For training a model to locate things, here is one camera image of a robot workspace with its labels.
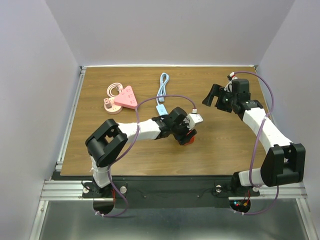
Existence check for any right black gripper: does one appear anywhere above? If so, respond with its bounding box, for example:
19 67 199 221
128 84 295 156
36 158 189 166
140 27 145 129
201 83 238 113

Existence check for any red cube socket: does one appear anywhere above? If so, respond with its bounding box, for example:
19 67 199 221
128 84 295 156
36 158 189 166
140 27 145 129
182 129 197 146

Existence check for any pink triangular power strip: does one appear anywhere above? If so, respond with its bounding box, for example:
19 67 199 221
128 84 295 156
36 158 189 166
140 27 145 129
114 85 138 109

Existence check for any blue power strip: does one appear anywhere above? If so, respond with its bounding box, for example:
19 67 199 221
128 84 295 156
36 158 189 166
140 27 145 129
156 104 168 116

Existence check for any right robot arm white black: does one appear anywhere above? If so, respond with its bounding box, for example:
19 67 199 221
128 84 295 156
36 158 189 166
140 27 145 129
202 78 306 195

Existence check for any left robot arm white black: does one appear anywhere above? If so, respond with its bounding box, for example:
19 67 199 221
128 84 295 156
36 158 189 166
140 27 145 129
84 107 203 197

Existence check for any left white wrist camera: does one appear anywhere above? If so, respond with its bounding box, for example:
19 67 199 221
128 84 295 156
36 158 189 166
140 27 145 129
186 108 203 130

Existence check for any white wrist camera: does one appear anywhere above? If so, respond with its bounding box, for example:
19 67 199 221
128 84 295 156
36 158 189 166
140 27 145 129
224 72 237 93
186 108 203 130

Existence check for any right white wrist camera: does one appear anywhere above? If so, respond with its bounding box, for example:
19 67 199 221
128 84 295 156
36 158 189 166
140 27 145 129
224 72 237 93

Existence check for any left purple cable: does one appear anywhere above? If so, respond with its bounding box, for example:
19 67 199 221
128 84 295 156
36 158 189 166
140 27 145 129
108 94 198 218

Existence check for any purple cable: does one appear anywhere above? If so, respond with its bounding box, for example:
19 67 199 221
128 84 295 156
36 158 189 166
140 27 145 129
108 94 198 218
233 71 280 216

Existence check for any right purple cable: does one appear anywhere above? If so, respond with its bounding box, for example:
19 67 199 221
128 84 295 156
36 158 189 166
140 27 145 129
233 71 280 216

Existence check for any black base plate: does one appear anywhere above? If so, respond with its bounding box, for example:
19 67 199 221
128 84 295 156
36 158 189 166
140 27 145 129
82 175 260 210

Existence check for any aluminium rail frame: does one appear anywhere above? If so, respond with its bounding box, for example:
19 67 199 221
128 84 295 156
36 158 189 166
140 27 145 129
30 67 317 240

